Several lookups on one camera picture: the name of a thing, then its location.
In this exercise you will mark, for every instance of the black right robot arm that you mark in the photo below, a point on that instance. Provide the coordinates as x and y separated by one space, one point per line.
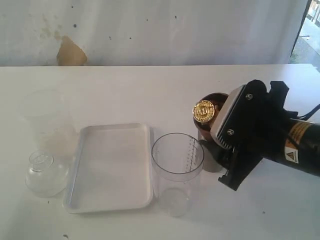
297 147

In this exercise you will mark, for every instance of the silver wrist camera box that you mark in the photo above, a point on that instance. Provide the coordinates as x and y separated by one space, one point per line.
217 129

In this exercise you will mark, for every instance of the steel metal cup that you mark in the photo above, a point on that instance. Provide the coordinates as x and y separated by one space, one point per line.
209 164

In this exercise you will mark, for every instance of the white plastic tray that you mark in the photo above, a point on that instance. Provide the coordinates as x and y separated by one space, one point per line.
111 170

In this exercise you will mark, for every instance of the clear glass jar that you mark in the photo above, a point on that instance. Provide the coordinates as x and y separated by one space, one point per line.
46 174

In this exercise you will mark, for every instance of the frosted plastic container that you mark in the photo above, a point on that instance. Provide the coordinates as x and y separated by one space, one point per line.
48 116

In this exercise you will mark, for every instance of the brown wooden cup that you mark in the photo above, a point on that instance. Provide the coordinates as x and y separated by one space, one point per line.
218 100

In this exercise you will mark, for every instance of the gold coin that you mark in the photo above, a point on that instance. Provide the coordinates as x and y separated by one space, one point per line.
204 111

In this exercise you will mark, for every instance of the clear measuring cylinder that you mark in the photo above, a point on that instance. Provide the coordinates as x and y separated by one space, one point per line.
177 160

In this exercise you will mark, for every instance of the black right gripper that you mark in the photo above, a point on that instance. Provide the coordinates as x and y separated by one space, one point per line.
256 111

